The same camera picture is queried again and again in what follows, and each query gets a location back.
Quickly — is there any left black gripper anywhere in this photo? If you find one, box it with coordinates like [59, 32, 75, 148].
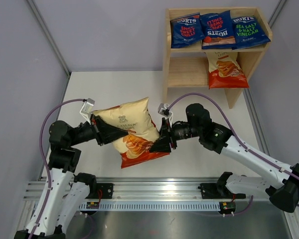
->
[68, 111, 128, 146]

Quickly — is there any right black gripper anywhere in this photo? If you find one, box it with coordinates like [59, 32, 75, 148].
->
[150, 117, 202, 153]

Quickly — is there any cream orange cassava chips bag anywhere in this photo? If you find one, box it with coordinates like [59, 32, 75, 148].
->
[206, 52, 249, 89]

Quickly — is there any blue Burts chilli bag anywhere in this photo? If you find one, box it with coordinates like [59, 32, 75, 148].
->
[200, 10, 236, 49]
[170, 12, 205, 48]

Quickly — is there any blue Burts sea salt bag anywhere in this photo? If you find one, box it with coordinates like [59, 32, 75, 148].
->
[232, 16, 271, 50]

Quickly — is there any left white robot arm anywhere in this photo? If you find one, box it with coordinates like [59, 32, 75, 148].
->
[14, 116, 128, 239]

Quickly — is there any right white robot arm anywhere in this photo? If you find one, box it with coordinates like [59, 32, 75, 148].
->
[150, 103, 299, 213]

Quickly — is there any wooden two-tier shelf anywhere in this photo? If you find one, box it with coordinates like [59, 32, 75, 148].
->
[162, 6, 273, 109]

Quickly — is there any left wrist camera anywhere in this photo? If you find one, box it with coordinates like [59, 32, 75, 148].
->
[80, 98, 95, 123]

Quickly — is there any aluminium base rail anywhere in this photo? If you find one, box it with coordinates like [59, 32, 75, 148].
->
[22, 176, 290, 212]

